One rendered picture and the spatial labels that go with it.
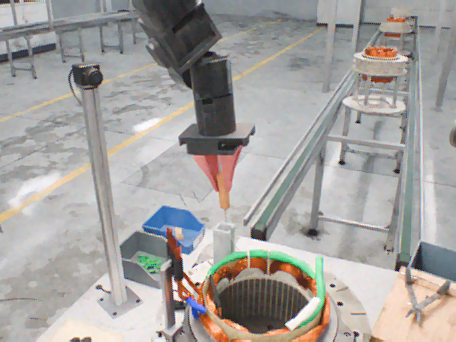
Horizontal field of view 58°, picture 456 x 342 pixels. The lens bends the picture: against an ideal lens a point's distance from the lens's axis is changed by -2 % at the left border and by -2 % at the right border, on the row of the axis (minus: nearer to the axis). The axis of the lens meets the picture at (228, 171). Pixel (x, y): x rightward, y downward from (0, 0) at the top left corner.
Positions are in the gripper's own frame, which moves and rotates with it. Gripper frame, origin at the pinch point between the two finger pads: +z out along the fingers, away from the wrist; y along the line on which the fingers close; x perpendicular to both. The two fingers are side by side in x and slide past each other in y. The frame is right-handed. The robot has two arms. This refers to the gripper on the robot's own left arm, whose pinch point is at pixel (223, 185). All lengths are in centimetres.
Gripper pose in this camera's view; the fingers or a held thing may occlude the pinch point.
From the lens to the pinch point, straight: 65.8
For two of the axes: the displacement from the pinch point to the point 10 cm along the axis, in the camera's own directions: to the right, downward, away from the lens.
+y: -9.6, -0.3, 2.8
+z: 0.9, 9.1, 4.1
